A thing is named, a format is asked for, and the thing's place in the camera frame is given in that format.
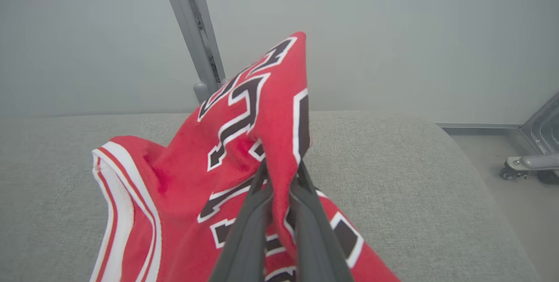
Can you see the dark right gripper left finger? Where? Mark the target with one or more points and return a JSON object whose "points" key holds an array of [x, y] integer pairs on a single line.
{"points": [[249, 238]]}

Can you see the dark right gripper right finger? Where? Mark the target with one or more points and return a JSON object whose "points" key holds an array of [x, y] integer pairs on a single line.
{"points": [[316, 242]]}

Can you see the red white jersey shirt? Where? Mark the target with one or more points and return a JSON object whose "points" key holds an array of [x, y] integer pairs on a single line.
{"points": [[174, 194]]}

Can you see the grey metal wall post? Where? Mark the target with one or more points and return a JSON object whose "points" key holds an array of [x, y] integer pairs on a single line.
{"points": [[192, 24]]}

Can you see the grey frame with castor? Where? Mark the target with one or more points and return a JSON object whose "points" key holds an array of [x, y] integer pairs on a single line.
{"points": [[539, 159]]}

